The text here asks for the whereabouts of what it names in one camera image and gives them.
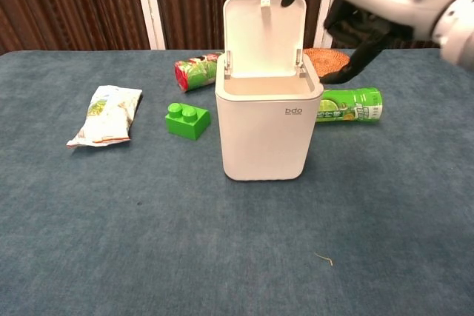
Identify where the white square bin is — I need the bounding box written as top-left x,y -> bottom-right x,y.
214,0 -> 324,182

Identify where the round woven rattan coaster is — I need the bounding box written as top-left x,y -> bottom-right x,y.
302,47 -> 351,78

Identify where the green toy building brick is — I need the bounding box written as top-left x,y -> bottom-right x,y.
164,102 -> 213,142

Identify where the green red floral chip can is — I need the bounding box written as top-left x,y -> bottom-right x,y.
173,52 -> 225,94

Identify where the green lime chip can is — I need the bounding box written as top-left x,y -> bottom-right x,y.
314,87 -> 384,125

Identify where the small pale thread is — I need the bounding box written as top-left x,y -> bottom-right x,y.
314,252 -> 334,267

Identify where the white snack bag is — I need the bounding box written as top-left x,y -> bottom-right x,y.
66,84 -> 144,149

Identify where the blue-grey felt table mat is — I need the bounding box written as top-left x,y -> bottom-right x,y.
0,48 -> 474,316

